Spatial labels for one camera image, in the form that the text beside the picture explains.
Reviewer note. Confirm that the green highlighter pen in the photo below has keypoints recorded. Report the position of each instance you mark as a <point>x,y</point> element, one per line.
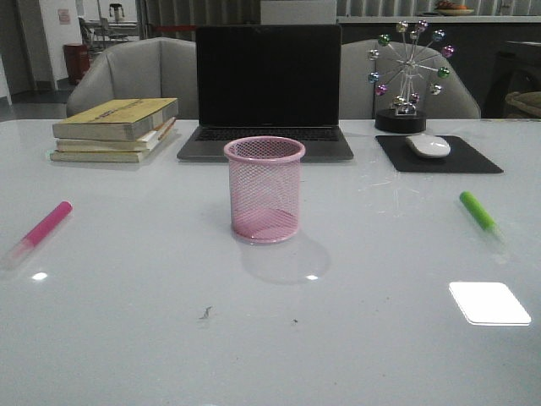
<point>481,216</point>

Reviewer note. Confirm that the pink highlighter pen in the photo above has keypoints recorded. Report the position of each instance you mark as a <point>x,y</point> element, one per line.
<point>16,255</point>

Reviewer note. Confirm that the pink mesh pen holder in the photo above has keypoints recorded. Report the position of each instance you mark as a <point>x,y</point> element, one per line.
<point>264,184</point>

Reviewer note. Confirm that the grey laptop computer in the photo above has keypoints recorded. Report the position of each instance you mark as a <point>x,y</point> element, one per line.
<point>279,80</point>

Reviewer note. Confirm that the middle white book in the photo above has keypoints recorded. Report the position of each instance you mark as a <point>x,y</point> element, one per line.
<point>147,142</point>

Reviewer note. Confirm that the right grey armchair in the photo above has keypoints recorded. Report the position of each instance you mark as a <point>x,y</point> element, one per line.
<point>440,98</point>

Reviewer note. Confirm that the grey armchair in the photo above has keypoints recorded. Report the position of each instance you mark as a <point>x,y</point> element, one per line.
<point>152,68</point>
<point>440,98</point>

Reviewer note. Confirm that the white computer mouse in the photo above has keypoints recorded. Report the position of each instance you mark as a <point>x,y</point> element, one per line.
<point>428,146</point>

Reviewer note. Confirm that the top yellow book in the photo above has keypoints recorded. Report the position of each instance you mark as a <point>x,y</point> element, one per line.
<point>121,119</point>

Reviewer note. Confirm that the left grey armchair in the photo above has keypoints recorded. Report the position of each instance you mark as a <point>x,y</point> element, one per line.
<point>152,68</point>

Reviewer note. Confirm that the white box behind laptop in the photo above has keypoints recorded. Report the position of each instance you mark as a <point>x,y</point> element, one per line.
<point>298,12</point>

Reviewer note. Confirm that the ferris wheel desk ornament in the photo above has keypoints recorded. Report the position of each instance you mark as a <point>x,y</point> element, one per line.
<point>403,115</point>

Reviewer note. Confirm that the black mouse pad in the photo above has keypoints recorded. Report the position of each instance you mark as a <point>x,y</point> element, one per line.
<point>463,158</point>

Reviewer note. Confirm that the bottom pale book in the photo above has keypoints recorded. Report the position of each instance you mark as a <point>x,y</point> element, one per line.
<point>94,156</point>

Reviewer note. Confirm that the red trash bin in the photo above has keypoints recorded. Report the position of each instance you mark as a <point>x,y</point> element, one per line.
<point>77,61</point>

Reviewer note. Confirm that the fruit bowl on counter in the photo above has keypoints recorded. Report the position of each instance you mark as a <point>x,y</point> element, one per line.
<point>448,8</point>

